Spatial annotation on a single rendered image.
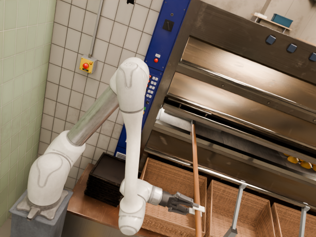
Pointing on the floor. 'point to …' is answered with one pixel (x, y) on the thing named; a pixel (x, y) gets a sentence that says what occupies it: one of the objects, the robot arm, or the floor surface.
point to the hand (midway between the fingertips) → (196, 209)
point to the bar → (232, 232)
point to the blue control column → (160, 49)
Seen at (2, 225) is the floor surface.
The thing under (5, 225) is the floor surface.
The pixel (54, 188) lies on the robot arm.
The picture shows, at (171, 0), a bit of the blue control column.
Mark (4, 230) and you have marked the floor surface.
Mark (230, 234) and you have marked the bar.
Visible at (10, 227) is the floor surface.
